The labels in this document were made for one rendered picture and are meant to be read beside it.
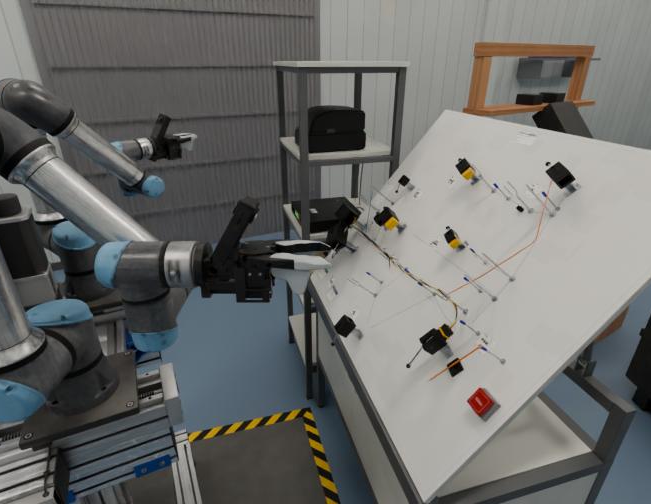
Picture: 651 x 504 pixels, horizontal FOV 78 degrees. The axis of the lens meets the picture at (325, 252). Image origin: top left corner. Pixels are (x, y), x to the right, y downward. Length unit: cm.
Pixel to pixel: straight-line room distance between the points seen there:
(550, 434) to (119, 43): 402
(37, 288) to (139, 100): 317
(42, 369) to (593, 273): 118
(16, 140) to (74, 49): 341
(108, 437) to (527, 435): 119
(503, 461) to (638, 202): 79
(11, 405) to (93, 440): 31
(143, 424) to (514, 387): 90
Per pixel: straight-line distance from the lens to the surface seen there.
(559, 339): 110
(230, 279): 65
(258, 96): 442
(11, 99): 139
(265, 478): 228
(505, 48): 354
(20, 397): 88
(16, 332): 86
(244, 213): 61
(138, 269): 67
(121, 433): 114
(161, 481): 212
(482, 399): 110
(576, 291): 114
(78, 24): 422
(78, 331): 98
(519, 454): 145
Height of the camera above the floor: 186
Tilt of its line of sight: 26 degrees down
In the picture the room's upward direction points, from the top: straight up
